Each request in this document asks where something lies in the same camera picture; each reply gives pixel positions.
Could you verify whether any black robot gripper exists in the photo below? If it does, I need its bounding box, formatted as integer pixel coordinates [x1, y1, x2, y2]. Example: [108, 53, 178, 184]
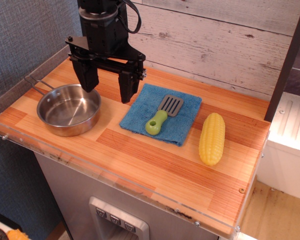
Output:
[65, 11, 146, 104]

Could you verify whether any silver metal pot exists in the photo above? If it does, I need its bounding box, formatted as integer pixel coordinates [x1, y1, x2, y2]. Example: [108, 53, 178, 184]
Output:
[24, 75, 102, 137]

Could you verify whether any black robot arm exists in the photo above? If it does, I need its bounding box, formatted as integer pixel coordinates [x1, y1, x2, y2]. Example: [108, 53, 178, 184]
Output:
[65, 0, 146, 104]

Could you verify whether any blue cloth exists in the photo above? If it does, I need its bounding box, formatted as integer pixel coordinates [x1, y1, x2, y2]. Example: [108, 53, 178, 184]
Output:
[119, 84, 202, 147]

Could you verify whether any grey toy fridge cabinet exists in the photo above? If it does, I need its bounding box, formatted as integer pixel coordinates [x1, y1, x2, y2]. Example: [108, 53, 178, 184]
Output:
[35, 153, 218, 240]

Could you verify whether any yellow plastic corn cob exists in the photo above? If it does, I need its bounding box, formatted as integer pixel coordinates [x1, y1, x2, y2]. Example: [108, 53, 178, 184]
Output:
[198, 112, 226, 166]

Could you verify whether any silver dispenser panel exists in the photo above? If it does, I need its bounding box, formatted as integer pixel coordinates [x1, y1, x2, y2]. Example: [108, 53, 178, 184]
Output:
[89, 196, 150, 240]

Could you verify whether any orange toy item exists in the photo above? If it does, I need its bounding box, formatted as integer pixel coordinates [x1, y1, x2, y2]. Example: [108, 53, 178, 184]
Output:
[6, 229, 29, 240]

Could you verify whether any white toy sink unit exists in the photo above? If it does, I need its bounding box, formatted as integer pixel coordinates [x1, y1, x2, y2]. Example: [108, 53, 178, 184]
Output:
[256, 37, 300, 201]

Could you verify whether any green handled grey spatula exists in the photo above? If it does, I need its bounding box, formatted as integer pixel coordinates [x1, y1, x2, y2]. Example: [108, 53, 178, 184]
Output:
[145, 94, 184, 136]

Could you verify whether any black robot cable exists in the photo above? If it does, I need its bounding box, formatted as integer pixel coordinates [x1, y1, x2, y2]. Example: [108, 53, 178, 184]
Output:
[116, 0, 142, 35]

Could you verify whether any dark vertical post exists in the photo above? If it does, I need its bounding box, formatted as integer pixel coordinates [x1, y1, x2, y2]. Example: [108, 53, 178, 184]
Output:
[264, 17, 300, 122]

